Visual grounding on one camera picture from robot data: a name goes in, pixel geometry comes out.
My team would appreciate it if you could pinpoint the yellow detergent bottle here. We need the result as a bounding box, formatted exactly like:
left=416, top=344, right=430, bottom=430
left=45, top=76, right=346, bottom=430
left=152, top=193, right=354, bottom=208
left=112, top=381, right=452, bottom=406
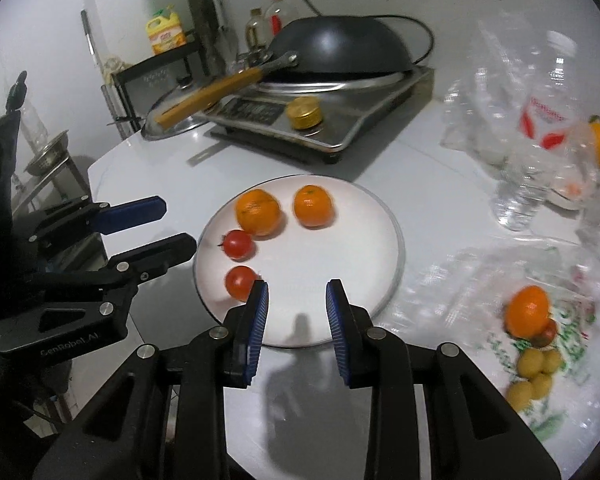
left=146, top=5, right=187, bottom=56

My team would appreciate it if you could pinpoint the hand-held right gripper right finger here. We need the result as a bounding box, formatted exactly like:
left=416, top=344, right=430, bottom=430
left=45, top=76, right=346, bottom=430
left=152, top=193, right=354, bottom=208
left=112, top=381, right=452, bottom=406
left=326, top=279, right=557, bottom=480

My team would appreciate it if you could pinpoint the steel pot lid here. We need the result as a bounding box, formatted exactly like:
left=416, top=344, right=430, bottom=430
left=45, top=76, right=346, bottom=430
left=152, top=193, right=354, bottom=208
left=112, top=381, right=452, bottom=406
left=141, top=77, right=241, bottom=141

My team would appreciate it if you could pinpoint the black cooker cable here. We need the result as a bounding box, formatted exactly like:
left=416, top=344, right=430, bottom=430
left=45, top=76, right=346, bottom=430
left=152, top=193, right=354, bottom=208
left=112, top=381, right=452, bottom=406
left=252, top=0, right=436, bottom=63

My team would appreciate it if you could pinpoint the oil bottle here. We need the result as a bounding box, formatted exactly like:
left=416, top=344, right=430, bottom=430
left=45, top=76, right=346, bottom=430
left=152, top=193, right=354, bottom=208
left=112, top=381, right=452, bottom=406
left=245, top=8, right=269, bottom=52

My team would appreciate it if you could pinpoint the red cap bottle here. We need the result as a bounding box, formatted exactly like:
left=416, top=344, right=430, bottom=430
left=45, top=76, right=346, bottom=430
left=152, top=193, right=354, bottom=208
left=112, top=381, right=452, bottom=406
left=266, top=0, right=294, bottom=37

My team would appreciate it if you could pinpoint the clear plastic bag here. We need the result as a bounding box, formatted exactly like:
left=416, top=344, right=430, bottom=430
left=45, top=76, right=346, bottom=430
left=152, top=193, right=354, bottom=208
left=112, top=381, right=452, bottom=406
left=440, top=10, right=600, bottom=261

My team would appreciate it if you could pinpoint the steel induction cooker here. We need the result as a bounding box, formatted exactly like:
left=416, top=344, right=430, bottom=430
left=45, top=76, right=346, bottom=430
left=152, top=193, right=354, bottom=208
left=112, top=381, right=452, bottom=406
left=200, top=67, right=436, bottom=165

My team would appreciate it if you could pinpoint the small yellow fruit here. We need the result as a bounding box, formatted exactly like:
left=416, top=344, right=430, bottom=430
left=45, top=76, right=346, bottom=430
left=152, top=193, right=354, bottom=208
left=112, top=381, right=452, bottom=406
left=507, top=381, right=535, bottom=411
left=541, top=349, right=564, bottom=375
left=517, top=349, right=545, bottom=377
left=529, top=372, right=554, bottom=400

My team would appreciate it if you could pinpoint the white cloth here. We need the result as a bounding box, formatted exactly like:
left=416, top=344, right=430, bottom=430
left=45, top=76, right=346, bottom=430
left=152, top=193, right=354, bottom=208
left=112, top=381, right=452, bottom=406
left=104, top=55, right=127, bottom=87

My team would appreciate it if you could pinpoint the cherry tomato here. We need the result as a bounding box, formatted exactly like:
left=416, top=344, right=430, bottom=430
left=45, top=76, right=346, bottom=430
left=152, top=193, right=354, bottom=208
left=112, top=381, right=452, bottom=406
left=532, top=319, right=559, bottom=348
left=219, top=230, right=256, bottom=261
left=225, top=266, right=262, bottom=303

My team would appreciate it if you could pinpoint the clear water bottle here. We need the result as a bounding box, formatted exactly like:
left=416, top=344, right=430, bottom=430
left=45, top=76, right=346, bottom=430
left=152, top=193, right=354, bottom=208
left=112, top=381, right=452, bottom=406
left=495, top=30, right=581, bottom=232

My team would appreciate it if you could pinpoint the tangerine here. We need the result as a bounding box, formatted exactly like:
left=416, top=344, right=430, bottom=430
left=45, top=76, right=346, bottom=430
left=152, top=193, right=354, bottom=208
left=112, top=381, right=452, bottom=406
left=235, top=188, right=284, bottom=237
left=505, top=285, right=552, bottom=338
left=293, top=185, right=335, bottom=229

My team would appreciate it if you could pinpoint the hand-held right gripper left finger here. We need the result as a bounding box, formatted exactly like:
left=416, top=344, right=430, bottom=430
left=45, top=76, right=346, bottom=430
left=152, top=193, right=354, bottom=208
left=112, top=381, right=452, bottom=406
left=32, top=279, right=271, bottom=480

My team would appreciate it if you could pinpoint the black wire rack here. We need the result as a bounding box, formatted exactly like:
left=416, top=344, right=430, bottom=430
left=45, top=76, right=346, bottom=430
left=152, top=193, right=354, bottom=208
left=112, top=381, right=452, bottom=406
left=102, top=40, right=206, bottom=141

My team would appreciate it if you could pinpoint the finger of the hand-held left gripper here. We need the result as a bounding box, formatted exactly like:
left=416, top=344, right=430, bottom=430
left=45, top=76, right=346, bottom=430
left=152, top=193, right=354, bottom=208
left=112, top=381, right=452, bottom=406
left=29, top=232, right=199, bottom=307
left=30, top=196, right=167, bottom=249

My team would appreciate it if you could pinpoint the white plate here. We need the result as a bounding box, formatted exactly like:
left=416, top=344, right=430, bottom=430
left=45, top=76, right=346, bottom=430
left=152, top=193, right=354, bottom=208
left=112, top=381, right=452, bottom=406
left=192, top=174, right=406, bottom=348

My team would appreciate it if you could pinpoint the steel bowl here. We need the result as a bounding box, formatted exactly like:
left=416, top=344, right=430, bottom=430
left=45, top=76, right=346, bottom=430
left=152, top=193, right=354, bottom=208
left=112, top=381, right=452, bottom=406
left=24, top=130, right=71, bottom=177

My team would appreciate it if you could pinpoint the black wok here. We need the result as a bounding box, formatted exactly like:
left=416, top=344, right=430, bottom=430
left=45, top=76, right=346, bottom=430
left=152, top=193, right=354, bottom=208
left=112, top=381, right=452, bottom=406
left=155, top=16, right=416, bottom=131

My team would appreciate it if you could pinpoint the printed plastic bag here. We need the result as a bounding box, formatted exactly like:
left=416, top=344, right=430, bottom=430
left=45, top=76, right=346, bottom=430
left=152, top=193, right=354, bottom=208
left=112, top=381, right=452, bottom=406
left=395, top=247, right=600, bottom=461

